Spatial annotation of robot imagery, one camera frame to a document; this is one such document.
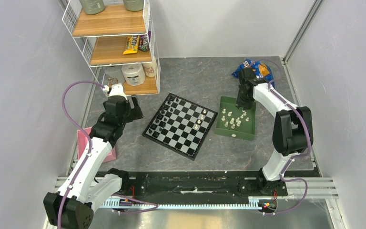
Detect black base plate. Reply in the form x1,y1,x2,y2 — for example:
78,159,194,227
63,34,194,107
100,170,288,205

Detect blue chips bag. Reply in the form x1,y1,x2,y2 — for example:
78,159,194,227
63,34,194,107
231,59,275,89

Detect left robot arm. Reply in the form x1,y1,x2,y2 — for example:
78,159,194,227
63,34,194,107
43,83,143,229

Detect yellow candy bag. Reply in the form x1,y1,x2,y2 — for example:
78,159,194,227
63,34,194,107
123,35,140,55

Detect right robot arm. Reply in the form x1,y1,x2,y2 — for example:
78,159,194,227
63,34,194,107
236,68,313,195

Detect white wire wooden shelf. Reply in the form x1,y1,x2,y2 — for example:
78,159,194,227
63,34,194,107
62,0,159,77

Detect pink plastic box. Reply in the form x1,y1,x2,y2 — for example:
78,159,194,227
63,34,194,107
77,127,116,165

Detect black white chessboard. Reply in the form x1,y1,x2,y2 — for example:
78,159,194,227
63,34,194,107
142,93,218,161

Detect white cup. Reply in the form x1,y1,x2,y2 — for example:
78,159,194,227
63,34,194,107
142,59,157,77

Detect brown candy bag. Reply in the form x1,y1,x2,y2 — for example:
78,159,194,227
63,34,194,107
138,31,151,52

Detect green bottle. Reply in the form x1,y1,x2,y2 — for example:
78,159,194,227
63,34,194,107
123,0,144,12
79,0,105,15

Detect white patterned mug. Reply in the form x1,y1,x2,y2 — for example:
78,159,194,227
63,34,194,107
104,65,125,84

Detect aluminium frame rail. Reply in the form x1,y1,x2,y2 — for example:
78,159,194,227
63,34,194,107
283,0,324,64

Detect green plastic tray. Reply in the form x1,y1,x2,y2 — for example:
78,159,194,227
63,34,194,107
214,96,256,140

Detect white toilet paper roll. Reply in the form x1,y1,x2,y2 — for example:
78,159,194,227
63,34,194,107
122,63,146,86

